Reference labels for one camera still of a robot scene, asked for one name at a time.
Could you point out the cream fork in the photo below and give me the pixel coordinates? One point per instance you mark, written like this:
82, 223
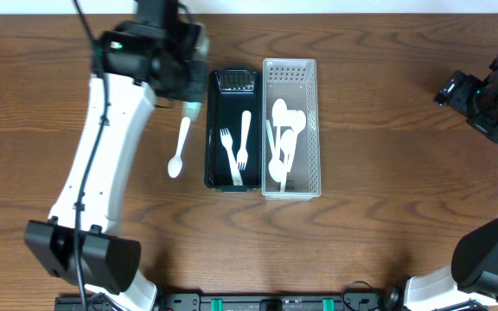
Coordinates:
242, 156

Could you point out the black plastic basket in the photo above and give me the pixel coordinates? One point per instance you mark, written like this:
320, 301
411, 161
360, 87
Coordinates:
229, 93

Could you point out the white spoon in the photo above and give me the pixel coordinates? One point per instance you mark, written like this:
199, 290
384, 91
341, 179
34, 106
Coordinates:
279, 111
287, 143
276, 166

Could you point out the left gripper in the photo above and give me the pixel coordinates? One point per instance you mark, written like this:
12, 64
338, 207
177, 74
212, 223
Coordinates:
190, 92

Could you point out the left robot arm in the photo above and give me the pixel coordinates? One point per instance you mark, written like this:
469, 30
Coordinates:
134, 65

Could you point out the clear plastic basket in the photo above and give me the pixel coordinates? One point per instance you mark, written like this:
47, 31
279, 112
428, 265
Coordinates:
295, 81

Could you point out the white spoon crossed top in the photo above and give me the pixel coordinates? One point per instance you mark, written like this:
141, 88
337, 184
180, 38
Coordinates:
297, 121

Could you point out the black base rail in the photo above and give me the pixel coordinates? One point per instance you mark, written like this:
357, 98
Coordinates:
358, 301

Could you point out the cream short spoon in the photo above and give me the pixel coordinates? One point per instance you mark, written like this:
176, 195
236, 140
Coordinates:
175, 163

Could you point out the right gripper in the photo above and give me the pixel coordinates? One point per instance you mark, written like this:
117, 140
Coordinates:
495, 130

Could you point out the mint green fork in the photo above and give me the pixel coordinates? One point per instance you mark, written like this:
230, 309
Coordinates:
191, 110

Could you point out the white fork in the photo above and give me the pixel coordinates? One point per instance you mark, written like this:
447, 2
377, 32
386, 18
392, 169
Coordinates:
227, 143

